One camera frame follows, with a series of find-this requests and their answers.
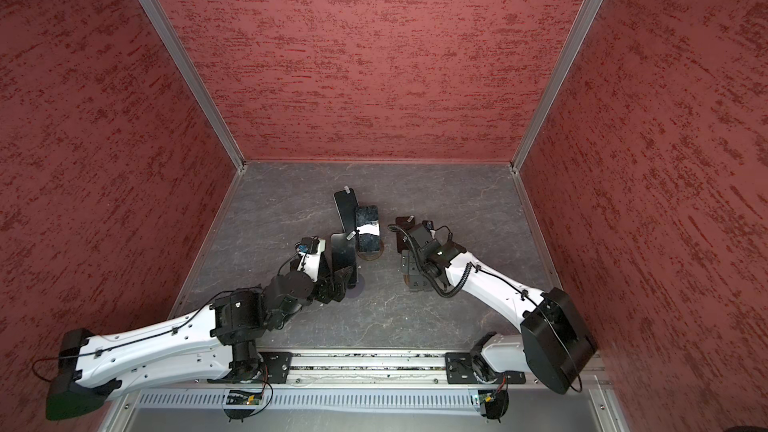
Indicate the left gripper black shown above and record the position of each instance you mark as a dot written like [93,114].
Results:
[326,294]

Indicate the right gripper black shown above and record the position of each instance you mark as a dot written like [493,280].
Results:
[408,265]

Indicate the pink edged phone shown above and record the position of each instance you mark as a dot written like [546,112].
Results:
[404,223]

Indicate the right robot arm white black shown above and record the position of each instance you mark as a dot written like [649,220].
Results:
[555,344]

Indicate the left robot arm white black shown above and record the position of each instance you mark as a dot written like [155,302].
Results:
[216,343]

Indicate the black phone rear tall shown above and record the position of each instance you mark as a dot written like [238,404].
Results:
[346,204]

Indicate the right base wiring connector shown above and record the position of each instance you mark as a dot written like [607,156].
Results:
[493,405]

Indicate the base wiring connector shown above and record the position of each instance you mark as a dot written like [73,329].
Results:
[240,405]
[493,405]

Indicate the left base wiring connector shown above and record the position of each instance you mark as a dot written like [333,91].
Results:
[240,405]

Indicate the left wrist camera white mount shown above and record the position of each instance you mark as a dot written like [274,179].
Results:
[309,252]

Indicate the aluminium front rail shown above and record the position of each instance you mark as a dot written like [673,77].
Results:
[310,368]

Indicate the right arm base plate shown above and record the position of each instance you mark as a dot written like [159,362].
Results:
[465,368]

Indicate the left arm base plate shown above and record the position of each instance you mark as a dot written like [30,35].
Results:
[273,368]

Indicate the white slotted cable duct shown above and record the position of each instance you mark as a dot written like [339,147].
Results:
[459,401]

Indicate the right aluminium corner post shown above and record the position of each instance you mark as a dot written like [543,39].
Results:
[579,30]

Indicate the aluminium corner post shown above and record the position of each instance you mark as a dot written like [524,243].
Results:
[579,30]
[173,44]

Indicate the left aluminium corner post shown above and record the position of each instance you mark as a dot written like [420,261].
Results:
[173,44]

